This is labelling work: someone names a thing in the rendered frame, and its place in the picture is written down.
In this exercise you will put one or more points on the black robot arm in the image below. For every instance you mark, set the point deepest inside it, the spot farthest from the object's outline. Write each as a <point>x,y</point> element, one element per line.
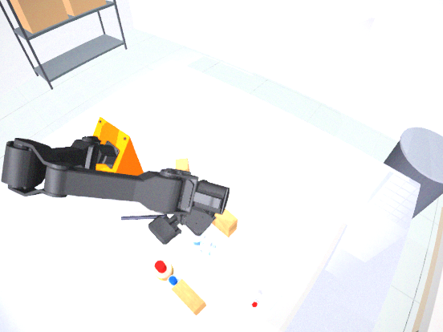
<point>72,171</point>

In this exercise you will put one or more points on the grey rod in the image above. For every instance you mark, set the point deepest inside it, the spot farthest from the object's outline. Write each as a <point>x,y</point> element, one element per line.
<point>148,217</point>

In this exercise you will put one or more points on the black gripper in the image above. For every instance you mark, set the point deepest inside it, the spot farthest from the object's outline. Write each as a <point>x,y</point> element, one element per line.
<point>164,228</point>

